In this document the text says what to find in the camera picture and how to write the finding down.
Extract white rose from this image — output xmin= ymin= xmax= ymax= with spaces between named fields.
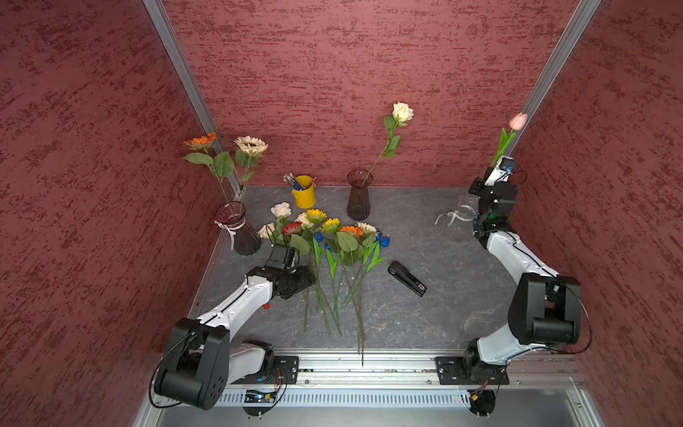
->
xmin=270 ymin=202 xmax=292 ymax=219
xmin=296 ymin=213 xmax=311 ymax=228

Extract pink tulip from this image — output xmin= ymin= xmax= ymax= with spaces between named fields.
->
xmin=491 ymin=113 xmax=528 ymax=167

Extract cream rose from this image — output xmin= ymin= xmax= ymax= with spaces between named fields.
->
xmin=259 ymin=222 xmax=277 ymax=240
xmin=362 ymin=102 xmax=414 ymax=184

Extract orange gerbera flower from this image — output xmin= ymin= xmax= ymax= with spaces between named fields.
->
xmin=183 ymin=133 xmax=235 ymax=202

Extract cream gerbera flower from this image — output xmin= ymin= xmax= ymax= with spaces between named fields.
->
xmin=235 ymin=136 xmax=270 ymax=201

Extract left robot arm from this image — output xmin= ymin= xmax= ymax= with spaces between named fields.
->
xmin=148 ymin=244 xmax=314 ymax=410

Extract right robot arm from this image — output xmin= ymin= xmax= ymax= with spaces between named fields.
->
xmin=464 ymin=175 xmax=585 ymax=383

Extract clear glass vase with ribbon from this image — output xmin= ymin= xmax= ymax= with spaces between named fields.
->
xmin=434 ymin=194 xmax=478 ymax=233

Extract red gerbera flower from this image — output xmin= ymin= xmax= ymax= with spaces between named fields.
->
xmin=282 ymin=222 xmax=303 ymax=236

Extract white rose top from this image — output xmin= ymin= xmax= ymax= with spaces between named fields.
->
xmin=270 ymin=202 xmax=292 ymax=219

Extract yellow pen cup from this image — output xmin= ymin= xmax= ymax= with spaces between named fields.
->
xmin=292 ymin=175 xmax=317 ymax=209

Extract left dark glass vase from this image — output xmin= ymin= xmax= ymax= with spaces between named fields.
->
xmin=215 ymin=201 xmax=261 ymax=256

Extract pens in cup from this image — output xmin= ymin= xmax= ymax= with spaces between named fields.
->
xmin=283 ymin=173 xmax=304 ymax=191

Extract middle dark ribbed vase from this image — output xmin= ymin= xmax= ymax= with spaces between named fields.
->
xmin=347 ymin=169 xmax=373 ymax=222

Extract black stapler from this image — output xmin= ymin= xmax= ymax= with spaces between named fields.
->
xmin=388 ymin=261 xmax=427 ymax=297

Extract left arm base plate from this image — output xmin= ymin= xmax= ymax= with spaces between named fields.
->
xmin=235 ymin=356 xmax=300 ymax=385

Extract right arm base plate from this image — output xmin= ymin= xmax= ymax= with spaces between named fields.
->
xmin=434 ymin=357 xmax=510 ymax=388

